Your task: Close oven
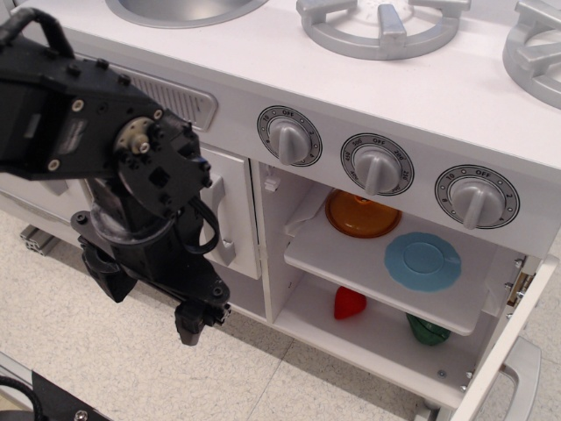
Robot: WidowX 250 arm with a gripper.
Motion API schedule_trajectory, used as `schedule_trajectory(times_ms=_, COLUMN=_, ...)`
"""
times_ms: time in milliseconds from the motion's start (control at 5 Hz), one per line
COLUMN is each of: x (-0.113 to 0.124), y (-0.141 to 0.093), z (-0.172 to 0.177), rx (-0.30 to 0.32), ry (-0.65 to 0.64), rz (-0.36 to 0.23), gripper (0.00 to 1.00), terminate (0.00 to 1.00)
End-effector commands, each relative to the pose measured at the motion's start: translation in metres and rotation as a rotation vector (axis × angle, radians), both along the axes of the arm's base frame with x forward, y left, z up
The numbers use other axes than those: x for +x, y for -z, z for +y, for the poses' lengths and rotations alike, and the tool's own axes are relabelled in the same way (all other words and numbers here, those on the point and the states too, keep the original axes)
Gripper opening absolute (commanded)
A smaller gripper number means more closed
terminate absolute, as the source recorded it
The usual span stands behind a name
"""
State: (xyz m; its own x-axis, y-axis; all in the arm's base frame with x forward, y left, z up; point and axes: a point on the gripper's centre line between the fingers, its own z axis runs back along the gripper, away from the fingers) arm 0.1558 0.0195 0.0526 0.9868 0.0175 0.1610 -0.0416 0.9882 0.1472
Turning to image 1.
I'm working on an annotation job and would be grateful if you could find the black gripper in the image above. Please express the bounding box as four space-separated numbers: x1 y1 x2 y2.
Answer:
71 210 231 346

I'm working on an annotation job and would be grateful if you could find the white oven door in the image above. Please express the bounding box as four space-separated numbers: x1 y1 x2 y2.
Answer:
451 255 559 420

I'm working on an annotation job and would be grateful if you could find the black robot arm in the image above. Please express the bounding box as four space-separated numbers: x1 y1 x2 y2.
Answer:
1 8 230 346

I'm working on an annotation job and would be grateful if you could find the white oven shelf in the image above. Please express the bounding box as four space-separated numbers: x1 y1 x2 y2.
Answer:
285 215 497 336

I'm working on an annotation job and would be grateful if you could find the white cabinet door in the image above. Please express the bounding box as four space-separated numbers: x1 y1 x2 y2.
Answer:
201 147 261 279

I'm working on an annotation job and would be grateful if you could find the grey vent grille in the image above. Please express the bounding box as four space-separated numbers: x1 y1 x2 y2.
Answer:
111 65 218 132

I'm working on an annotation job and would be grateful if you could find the red toy pepper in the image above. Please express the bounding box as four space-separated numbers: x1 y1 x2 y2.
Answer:
333 287 367 320

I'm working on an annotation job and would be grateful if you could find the grey left stove knob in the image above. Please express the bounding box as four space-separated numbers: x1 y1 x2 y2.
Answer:
257 105 323 167

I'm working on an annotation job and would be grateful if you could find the grey stove knob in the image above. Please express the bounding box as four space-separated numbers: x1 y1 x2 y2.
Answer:
435 164 520 230
340 133 415 196
257 105 323 167

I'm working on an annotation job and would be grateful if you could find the orange plastic bowl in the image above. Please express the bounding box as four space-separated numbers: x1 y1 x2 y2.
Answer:
325 189 402 239

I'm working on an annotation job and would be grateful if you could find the white toy kitchen unit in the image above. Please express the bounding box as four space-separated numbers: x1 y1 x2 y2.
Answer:
1 1 560 420

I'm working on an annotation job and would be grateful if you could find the grey middle stove knob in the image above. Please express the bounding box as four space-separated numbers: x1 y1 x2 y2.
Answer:
340 133 415 196

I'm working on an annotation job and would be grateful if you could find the light blue plate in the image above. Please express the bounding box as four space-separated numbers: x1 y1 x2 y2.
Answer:
384 232 461 293

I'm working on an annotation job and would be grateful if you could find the silver sink basin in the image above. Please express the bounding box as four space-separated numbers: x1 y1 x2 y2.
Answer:
106 0 266 29

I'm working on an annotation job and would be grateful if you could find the green toy vegetable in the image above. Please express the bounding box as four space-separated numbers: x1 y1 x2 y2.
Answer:
406 313 451 346

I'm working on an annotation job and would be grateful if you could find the grey right stove knob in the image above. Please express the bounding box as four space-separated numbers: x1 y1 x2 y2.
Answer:
435 164 520 230

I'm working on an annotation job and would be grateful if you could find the grey left burner grate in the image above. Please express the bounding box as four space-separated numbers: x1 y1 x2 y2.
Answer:
296 1 471 61

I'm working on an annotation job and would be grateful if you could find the grey burner grate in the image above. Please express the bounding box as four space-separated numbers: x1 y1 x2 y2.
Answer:
502 1 560 109
296 1 471 61

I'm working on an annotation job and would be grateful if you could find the grey right burner grate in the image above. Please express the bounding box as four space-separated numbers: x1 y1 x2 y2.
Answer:
502 1 560 109

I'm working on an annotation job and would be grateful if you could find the grey cabinet door handle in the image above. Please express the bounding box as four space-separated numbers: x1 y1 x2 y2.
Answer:
202 175 236 267

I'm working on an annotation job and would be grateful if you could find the aluminium frame foot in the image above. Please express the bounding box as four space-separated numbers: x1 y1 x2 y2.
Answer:
19 225 60 256

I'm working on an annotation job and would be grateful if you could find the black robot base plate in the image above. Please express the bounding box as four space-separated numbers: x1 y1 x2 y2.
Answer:
0 367 115 421

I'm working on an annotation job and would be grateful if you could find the black braided cable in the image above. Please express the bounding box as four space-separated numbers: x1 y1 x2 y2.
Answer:
0 375 45 421

